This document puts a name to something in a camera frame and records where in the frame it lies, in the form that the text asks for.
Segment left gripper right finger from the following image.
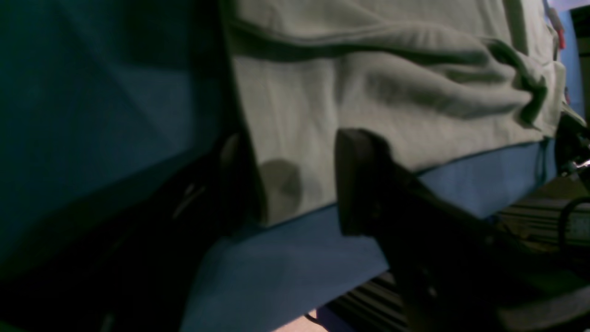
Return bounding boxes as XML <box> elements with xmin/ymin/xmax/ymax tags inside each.
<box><xmin>335</xmin><ymin>129</ymin><xmax>589</xmax><ymax>332</ymax></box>

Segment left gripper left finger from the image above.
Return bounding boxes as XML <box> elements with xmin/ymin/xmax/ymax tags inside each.
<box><xmin>1</xmin><ymin>134</ymin><xmax>252</xmax><ymax>332</ymax></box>

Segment light green T-shirt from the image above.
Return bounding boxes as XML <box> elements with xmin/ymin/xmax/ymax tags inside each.
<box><xmin>220</xmin><ymin>0</ymin><xmax>573</xmax><ymax>226</ymax></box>

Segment blue table cloth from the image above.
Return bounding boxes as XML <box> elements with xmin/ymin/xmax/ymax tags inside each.
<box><xmin>1</xmin><ymin>0</ymin><xmax>556</xmax><ymax>332</ymax></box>

